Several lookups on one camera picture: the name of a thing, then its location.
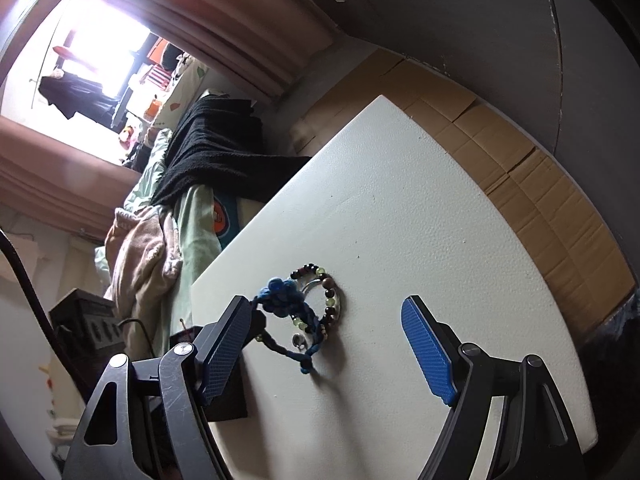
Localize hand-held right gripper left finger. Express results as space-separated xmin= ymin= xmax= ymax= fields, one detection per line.
xmin=62 ymin=296 xmax=250 ymax=480

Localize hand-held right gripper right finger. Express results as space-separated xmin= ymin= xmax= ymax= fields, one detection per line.
xmin=401 ymin=295 xmax=586 ymax=480

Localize blue braided cord bracelet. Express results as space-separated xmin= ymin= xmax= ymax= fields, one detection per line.
xmin=251 ymin=276 xmax=327 ymax=376

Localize silver bangle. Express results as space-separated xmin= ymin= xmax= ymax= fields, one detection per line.
xmin=298 ymin=280 xmax=346 ymax=322

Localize small mixed bead bracelet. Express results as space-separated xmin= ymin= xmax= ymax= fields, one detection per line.
xmin=290 ymin=261 xmax=347 ymax=342

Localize beige fleece blanket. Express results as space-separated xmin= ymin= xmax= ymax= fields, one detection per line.
xmin=103 ymin=206 xmax=184 ymax=357

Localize green bedsheet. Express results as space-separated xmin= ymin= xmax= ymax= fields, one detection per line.
xmin=95 ymin=127 xmax=242 ymax=361

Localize orange and teal print cushion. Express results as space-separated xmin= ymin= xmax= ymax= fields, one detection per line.
xmin=209 ymin=195 xmax=247 ymax=252

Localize black power strip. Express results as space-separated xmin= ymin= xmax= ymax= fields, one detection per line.
xmin=49 ymin=287 xmax=124 ymax=362

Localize flattened cardboard sheets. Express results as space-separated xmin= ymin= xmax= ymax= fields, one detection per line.
xmin=290 ymin=50 xmax=639 ymax=342

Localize black knitted blanket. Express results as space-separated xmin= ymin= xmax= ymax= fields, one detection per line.
xmin=150 ymin=95 xmax=314 ymax=209

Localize pink curtain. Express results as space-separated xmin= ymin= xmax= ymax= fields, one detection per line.
xmin=0 ymin=114 xmax=144 ymax=232
xmin=70 ymin=0 xmax=342 ymax=107

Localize white heart print cushion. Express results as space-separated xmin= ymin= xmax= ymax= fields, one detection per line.
xmin=150 ymin=55 xmax=212 ymax=132

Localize hanging dark clothes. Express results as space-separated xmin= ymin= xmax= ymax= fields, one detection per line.
xmin=39 ymin=74 xmax=122 ymax=122

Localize grey wardrobe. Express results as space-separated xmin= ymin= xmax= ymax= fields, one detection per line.
xmin=327 ymin=0 xmax=640 ymax=176

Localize thick black cable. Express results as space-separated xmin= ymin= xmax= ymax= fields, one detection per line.
xmin=0 ymin=230 xmax=97 ymax=402

